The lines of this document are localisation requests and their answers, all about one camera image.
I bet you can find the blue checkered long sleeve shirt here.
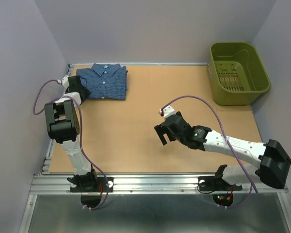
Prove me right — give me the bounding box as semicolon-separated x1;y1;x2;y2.
76;64;128;100

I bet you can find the green plastic basket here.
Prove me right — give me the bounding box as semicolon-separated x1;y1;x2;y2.
208;42;271;106

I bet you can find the aluminium mounting rail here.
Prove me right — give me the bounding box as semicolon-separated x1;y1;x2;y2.
29;172;289;195

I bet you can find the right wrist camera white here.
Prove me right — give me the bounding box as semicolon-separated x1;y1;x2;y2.
159;105;176;119

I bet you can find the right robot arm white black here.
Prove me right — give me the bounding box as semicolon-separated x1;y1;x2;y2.
154;112;291;189

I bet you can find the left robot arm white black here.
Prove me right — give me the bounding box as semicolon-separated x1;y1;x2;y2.
44;76;98;192

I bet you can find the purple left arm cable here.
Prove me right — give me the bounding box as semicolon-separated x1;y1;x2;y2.
33;79;109;211

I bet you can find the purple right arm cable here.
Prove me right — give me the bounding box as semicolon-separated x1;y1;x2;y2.
160;95;259;210

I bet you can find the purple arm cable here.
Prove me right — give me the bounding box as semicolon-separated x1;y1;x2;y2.
160;95;259;210
33;79;109;211

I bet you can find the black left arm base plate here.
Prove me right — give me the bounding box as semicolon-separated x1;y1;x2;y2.
69;177;114;193

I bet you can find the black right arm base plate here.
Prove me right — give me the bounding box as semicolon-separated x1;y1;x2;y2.
198;176;243;194

